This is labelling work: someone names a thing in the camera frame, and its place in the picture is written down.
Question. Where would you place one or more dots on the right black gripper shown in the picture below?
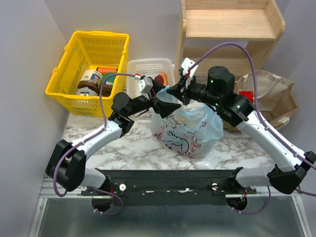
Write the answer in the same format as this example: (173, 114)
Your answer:
(184, 89)

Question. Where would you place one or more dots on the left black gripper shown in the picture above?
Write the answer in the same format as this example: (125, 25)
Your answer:
(154, 101)

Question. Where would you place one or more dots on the light blue plastic bag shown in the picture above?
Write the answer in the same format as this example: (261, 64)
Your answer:
(192, 133)

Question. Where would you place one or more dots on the red candy bag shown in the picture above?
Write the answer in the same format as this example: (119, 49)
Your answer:
(247, 94)

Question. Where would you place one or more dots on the brown burlap tote bag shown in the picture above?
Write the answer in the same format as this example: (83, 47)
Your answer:
(275, 99)

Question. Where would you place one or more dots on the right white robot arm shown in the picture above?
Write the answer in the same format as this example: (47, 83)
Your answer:
(291, 164)

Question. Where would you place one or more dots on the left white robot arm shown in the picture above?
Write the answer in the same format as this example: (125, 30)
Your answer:
(67, 165)

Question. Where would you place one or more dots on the white plastic tray basket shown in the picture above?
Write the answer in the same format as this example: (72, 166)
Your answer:
(150, 67)

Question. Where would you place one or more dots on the green brown-lid jar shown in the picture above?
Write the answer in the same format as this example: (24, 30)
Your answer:
(108, 85)

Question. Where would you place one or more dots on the white brown-lid jar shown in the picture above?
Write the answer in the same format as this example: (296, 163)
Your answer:
(90, 80)

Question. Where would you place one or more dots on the white small cup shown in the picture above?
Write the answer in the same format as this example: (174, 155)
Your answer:
(83, 91)

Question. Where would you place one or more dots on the yellow plastic shopping basket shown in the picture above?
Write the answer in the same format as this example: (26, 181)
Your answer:
(85, 52)

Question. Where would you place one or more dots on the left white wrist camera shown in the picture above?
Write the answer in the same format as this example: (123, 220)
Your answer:
(145, 84)

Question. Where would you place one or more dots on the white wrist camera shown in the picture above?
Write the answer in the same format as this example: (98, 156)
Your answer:
(145, 84)
(187, 69)

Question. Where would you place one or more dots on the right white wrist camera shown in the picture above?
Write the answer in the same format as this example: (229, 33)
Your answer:
(187, 69)

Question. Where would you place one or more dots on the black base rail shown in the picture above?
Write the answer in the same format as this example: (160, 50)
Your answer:
(177, 187)

